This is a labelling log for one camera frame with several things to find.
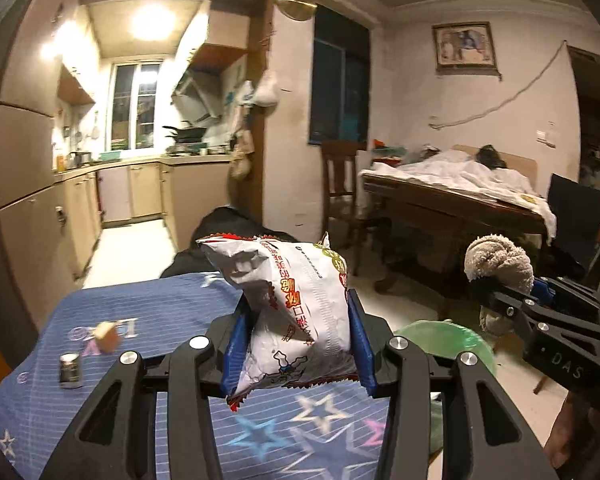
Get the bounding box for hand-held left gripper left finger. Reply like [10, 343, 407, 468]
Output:
[40, 292, 254, 480]

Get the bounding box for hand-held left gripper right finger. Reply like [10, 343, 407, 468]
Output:
[345, 290, 549, 480]

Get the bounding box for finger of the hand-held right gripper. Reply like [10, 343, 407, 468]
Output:
[470, 281, 600, 342]
[531, 276, 600, 312]

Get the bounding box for beige terry cloth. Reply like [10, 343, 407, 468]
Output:
[462, 234, 535, 338]

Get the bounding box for white snack packet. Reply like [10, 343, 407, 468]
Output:
[195, 231, 361, 412]

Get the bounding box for green bag-lined bin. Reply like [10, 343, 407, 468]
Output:
[392, 320, 498, 461]

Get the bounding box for dark blue panel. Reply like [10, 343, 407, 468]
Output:
[547, 174, 600, 261]

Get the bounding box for blue star-print cloth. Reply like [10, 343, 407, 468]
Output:
[0, 270, 396, 480]

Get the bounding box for dark wooden dining table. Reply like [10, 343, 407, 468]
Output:
[360, 170, 551, 306]

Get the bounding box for light wooden board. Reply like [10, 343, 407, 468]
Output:
[452, 144, 539, 196]

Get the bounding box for black cloth cover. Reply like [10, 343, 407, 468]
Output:
[160, 206, 306, 281]

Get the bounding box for small tan box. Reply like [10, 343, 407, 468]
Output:
[94, 322, 121, 354]

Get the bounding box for white tablecloth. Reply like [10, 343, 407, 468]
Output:
[360, 147, 558, 241]

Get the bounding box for dark crumpled cloth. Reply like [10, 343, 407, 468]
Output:
[475, 144, 509, 170]

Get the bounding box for small black tin can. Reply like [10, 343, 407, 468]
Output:
[59, 352, 85, 390]

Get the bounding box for dark wooden chair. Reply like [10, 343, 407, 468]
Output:
[320, 140, 376, 276]

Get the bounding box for beige lower kitchen cabinets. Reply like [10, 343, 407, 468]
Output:
[55, 157, 233, 281]

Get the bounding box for hanging beige bag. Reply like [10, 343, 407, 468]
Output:
[229, 129, 257, 181]

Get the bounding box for white appliance door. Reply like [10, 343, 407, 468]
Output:
[97, 167, 132, 224]

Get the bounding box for black wok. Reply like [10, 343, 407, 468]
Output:
[162, 125, 209, 144]

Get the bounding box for metal range hood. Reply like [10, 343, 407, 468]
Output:
[172, 67, 226, 126]

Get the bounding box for hanging white plastic bag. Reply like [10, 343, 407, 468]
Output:
[254, 70, 281, 109]

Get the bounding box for kitchen window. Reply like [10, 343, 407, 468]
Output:
[109, 60, 163, 151]

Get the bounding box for dark window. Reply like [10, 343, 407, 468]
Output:
[307, 5, 371, 146]

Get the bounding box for tall beige kitchen cabinet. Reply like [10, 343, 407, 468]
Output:
[0, 102, 106, 321]

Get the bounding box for round ceiling lamp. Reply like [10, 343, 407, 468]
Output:
[130, 5, 177, 41]

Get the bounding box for white wall cable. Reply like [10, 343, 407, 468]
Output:
[430, 40, 571, 128]

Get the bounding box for framed wall picture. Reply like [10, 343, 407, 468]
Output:
[431, 21, 498, 72]

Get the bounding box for wooden wall cabinet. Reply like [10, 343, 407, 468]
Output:
[57, 65, 99, 106]

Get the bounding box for round brass wall lamp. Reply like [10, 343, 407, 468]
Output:
[275, 0, 317, 20]

